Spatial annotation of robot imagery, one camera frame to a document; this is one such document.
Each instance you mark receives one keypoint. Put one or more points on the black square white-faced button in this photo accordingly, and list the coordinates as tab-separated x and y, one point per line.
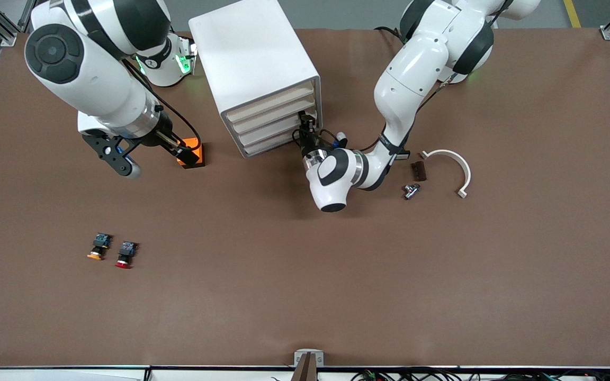
405	155

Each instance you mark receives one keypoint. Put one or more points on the chrome pipe fitting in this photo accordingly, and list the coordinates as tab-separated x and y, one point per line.
411	191

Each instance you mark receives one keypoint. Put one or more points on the black right camera bracket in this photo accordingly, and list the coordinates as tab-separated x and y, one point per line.
106	151

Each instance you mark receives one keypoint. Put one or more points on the white curved pipe clamp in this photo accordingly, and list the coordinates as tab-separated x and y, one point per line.
468	174

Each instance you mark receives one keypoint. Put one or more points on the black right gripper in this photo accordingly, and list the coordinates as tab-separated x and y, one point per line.
164	132

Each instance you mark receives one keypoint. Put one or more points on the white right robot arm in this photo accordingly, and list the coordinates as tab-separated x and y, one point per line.
93	79

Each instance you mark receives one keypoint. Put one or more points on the yellow push button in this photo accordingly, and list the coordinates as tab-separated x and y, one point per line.
98	246

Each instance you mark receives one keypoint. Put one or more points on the grey metal bracket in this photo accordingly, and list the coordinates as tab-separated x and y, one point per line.
299	353

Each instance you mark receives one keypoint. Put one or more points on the brown table cover sheet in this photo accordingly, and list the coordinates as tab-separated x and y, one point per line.
305	291

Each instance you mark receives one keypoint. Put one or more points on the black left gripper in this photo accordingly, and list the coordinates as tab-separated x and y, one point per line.
310	142

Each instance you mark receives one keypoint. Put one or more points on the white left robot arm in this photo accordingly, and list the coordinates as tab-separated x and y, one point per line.
416	58

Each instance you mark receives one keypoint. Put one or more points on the red push button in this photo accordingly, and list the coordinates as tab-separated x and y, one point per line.
126	253

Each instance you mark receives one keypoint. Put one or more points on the orange button enclosure box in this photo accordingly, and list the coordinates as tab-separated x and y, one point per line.
191	142

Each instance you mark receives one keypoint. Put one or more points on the brown terminal block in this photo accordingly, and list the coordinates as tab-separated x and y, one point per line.
419	171

